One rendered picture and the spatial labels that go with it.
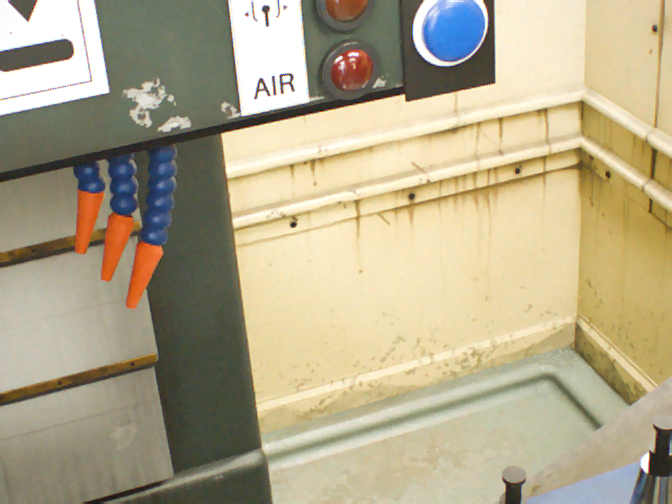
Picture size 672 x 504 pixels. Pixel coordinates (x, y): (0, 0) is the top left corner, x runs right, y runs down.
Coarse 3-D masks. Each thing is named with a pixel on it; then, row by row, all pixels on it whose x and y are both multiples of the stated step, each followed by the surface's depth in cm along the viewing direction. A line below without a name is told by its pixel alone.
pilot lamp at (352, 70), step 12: (336, 60) 51; (348, 60) 51; (360, 60) 51; (336, 72) 51; (348, 72) 51; (360, 72) 51; (372, 72) 52; (336, 84) 51; (348, 84) 51; (360, 84) 51
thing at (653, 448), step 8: (656, 416) 76; (664, 416) 76; (656, 424) 75; (664, 424) 75; (656, 432) 76; (664, 432) 75; (656, 440) 76; (664, 440) 75; (656, 448) 76; (664, 448) 76; (648, 456) 77; (656, 456) 76; (664, 456) 75; (648, 464) 77; (656, 464) 76; (664, 464) 76; (664, 472) 76
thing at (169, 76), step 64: (128, 0) 47; (192, 0) 48; (384, 0) 51; (128, 64) 48; (192, 64) 49; (320, 64) 51; (384, 64) 52; (0, 128) 47; (64, 128) 48; (128, 128) 49; (192, 128) 50
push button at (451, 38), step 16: (448, 0) 51; (464, 0) 51; (432, 16) 51; (448, 16) 51; (464, 16) 51; (480, 16) 52; (432, 32) 51; (448, 32) 51; (464, 32) 52; (480, 32) 52; (432, 48) 52; (448, 48) 52; (464, 48) 52
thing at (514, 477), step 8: (504, 472) 72; (512, 472) 72; (520, 472) 72; (504, 480) 72; (512, 480) 71; (520, 480) 71; (512, 488) 72; (520, 488) 72; (504, 496) 73; (512, 496) 72; (520, 496) 73
